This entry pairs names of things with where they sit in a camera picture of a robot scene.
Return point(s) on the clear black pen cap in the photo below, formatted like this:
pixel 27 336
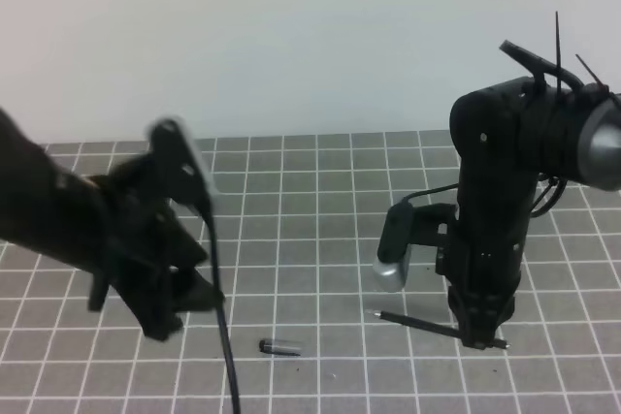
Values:
pixel 279 347

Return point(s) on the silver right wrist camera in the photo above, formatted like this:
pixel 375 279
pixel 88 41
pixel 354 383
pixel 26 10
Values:
pixel 391 265

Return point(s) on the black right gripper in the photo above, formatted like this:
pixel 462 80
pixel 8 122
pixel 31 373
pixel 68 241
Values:
pixel 483 274

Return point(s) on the black pen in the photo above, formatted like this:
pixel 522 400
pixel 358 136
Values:
pixel 435 328

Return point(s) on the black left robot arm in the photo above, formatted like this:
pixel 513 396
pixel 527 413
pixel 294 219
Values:
pixel 47 208

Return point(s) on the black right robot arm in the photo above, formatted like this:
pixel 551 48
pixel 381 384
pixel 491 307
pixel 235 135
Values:
pixel 507 136

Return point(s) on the grey checkered tablecloth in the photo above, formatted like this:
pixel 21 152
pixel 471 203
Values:
pixel 298 221

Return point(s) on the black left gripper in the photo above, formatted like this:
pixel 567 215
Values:
pixel 147 256

